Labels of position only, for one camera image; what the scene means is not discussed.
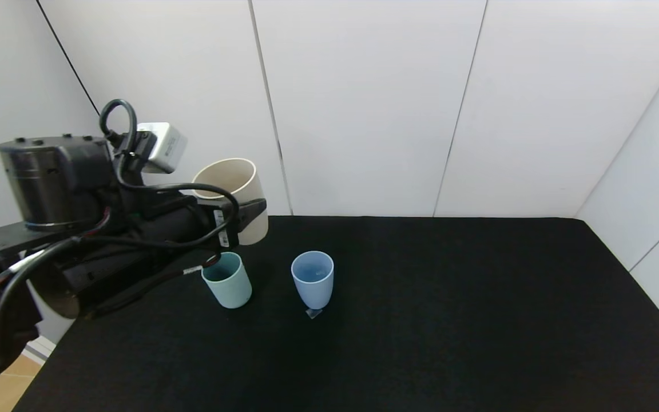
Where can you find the small clear tape piece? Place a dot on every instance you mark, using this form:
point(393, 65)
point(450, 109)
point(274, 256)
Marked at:
point(313, 313)

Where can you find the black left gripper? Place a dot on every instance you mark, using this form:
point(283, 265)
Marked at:
point(220, 222)

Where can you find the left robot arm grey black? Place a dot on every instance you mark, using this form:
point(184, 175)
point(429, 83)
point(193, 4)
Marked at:
point(49, 183)

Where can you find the light blue plastic cup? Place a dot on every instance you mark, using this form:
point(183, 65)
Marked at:
point(312, 280)

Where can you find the cream plastic cup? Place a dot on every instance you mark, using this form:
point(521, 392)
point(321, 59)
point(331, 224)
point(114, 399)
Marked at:
point(243, 177)

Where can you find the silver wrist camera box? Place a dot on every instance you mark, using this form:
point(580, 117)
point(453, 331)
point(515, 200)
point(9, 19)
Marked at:
point(163, 146)

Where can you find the teal plastic cup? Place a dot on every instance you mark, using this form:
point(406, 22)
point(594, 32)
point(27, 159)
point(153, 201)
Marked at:
point(229, 286)

